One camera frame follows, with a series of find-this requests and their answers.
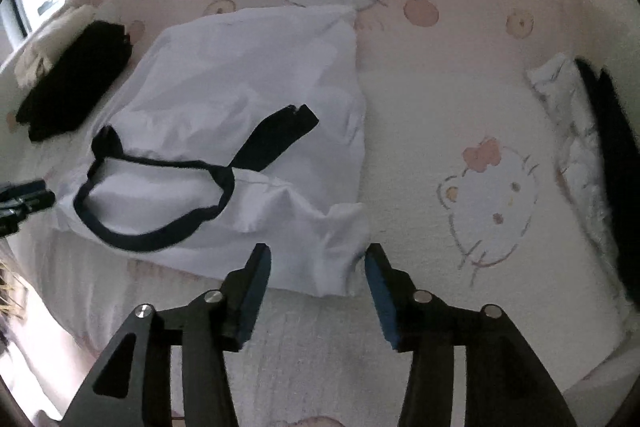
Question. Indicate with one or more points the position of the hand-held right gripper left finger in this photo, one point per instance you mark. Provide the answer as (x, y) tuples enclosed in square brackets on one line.
[(252, 292)]

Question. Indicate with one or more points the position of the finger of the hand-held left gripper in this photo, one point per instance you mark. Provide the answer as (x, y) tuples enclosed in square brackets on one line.
[(22, 188), (30, 203)]

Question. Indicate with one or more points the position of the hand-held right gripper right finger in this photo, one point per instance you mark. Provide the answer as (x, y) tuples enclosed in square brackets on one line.
[(382, 302)]

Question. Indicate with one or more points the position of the white shirt with dark trim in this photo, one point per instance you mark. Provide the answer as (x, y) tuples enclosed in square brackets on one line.
[(225, 72)]

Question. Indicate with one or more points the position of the folded black garment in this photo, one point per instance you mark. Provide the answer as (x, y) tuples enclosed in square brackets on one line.
[(70, 77)]

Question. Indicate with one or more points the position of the cream folded cloth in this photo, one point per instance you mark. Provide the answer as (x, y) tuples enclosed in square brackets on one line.
[(50, 42)]

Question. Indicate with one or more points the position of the pink white cat-print blanket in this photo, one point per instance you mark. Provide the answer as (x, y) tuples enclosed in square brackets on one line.
[(450, 57)]

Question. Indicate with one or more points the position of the white patterned garment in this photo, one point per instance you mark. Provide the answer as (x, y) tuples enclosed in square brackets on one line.
[(570, 122)]

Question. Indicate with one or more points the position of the long black garment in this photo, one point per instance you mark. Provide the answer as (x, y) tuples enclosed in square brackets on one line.
[(612, 147)]

